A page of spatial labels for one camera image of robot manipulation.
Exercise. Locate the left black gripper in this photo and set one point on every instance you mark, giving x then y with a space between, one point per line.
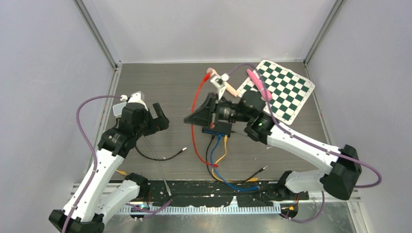
160 123

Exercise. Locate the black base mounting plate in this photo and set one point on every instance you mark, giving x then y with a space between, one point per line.
200 193

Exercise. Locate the beige toy microphone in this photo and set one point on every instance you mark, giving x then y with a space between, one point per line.
221 84

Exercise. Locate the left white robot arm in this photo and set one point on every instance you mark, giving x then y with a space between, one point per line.
88 211

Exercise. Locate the aluminium front rail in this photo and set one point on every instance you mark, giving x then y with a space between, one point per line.
317 203

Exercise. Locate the pink toy microphone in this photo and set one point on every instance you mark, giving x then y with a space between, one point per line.
266 95

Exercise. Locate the green white checkerboard mat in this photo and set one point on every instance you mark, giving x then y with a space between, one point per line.
289 90

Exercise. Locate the white small router box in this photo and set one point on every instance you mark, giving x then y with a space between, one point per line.
117 109

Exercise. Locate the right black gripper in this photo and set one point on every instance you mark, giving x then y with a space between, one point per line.
202 116

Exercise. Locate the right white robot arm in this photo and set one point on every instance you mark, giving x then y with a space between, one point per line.
336 172

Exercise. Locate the black network switch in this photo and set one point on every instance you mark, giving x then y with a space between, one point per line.
223 129

